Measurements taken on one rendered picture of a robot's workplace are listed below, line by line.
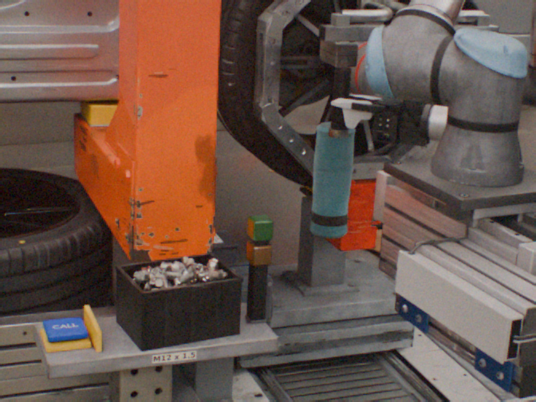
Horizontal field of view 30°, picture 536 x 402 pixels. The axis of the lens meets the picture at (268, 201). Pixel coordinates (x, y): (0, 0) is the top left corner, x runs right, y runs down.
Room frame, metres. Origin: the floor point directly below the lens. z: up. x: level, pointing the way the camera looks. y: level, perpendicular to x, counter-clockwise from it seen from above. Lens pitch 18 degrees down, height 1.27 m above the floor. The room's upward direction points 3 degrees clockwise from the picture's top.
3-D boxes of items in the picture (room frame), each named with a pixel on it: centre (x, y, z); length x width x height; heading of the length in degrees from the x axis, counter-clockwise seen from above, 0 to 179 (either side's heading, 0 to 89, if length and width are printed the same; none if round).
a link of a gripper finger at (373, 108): (2.03, -0.21, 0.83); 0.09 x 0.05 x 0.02; 76
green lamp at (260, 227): (1.78, 0.01, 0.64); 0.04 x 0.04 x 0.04; 21
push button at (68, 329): (1.64, 0.35, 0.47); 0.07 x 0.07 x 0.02; 21
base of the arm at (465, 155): (1.60, -0.34, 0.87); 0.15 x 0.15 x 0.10
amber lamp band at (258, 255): (1.78, 0.01, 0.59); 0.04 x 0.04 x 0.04; 21
